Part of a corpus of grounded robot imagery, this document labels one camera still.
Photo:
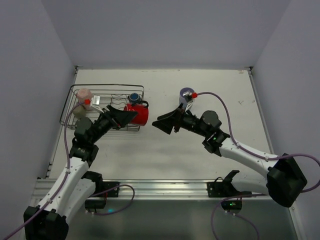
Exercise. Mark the olive green mug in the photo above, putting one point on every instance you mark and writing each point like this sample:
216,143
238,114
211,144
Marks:
79,112

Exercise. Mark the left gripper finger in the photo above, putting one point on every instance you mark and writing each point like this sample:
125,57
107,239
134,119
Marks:
123,118
114,111

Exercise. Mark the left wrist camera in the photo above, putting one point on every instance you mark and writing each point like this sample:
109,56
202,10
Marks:
93,104

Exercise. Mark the left controller box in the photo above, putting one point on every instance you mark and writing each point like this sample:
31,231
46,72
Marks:
95,204

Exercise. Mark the dark blue cup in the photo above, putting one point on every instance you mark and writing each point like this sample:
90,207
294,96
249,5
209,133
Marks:
134,98

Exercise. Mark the right controller box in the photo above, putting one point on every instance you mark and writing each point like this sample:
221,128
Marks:
232,206

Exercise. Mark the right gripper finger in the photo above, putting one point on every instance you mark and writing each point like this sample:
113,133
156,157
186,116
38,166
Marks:
175,115
167,125

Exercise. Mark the light blue plastic cup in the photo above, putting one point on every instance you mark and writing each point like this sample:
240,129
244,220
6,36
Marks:
183,106

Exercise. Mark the red mug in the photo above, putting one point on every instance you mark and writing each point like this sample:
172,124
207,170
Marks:
142,109

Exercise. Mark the aluminium mounting rail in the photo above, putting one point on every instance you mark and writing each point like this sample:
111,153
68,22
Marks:
186,189

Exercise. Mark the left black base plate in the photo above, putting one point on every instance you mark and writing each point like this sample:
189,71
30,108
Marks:
112,187

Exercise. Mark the wire dish rack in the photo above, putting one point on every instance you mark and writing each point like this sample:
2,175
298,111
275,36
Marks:
115,95

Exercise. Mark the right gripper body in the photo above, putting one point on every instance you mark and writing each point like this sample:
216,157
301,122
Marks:
178,120

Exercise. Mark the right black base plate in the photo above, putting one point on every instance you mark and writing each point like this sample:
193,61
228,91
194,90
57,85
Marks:
215,188

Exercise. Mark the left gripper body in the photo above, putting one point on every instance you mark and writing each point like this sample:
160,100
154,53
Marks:
112,120

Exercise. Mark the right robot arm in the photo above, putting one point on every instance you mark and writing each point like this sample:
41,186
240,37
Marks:
284,178

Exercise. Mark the lavender plastic cup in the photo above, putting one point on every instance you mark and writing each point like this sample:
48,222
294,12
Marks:
182,98

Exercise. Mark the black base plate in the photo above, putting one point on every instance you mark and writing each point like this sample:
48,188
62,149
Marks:
112,187
215,188

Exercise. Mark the controller box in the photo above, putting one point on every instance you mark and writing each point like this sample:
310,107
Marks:
95,204
232,206

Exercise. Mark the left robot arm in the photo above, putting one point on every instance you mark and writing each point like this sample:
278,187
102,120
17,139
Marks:
50,219

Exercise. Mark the pink mug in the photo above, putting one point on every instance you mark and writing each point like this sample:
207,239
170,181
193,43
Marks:
84,94

